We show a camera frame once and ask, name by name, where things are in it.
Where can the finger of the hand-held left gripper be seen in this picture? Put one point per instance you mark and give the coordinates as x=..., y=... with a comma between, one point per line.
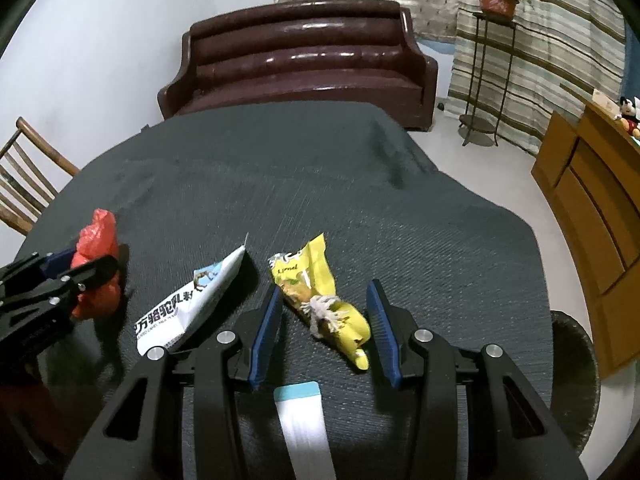
x=57, y=261
x=95, y=270

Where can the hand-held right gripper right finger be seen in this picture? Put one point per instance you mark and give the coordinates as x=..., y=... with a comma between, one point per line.
x=384, y=335

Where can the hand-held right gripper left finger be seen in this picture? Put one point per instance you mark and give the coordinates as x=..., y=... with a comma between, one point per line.
x=265, y=340

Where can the red plastic bag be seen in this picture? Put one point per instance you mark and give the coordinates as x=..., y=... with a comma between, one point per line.
x=97, y=235

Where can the yellow snack packet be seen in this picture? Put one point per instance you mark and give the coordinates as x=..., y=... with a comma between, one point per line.
x=310, y=272

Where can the black trash bin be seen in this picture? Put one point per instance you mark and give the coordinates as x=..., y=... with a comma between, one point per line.
x=575, y=385

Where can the wooden chair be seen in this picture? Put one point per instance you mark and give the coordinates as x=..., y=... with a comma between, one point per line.
x=25, y=185

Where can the white milk powder packet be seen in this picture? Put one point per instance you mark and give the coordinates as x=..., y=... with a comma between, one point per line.
x=190, y=300

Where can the white blue strip packet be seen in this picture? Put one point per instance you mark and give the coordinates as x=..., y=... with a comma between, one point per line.
x=302, y=425

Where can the dark grey tablecloth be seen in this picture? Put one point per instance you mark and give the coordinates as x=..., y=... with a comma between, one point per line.
x=310, y=185

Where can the black metal plant stand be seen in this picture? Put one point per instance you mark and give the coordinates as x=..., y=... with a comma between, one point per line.
x=479, y=124

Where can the brown wooden cabinet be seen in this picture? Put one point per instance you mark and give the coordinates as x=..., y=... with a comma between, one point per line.
x=595, y=220

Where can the dark brown leather sofa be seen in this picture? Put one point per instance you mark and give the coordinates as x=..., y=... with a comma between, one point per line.
x=300, y=60

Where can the beige tissue box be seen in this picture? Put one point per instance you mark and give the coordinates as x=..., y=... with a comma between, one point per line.
x=606, y=100

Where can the mouse plush toy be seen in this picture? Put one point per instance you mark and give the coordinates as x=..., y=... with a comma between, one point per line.
x=629, y=112

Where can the green striped curtain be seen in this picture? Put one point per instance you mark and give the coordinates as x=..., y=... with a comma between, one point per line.
x=560, y=50

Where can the blue curtain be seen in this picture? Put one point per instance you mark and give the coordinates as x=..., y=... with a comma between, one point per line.
x=630, y=67

